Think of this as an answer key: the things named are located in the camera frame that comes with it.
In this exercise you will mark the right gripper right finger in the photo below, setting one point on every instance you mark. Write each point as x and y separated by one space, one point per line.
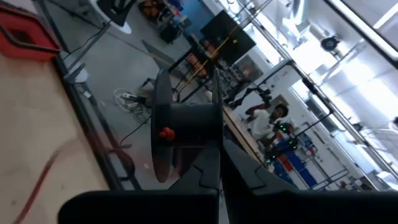
245 177

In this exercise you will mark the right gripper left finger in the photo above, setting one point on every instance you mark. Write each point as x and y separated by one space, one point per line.
202 174

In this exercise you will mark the black background robot arm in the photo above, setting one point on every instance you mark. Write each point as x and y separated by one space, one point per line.
280 146
255 93

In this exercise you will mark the person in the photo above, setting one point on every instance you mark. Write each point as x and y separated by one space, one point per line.
261 124

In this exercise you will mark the white power strip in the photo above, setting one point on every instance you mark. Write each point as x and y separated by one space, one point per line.
127 96

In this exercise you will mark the black monitor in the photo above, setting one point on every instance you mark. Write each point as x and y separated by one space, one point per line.
230 37

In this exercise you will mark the black overhead light bar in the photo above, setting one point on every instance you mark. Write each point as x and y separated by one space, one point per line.
360 31

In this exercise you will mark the red plastic bin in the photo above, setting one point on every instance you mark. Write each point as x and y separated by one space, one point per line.
28 34

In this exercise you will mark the black gantry frame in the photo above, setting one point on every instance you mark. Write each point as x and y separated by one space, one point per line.
311 85

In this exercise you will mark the black aluminium table frame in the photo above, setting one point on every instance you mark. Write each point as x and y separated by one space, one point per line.
76 93

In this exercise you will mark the black ceiling camera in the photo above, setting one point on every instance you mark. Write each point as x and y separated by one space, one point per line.
329 43

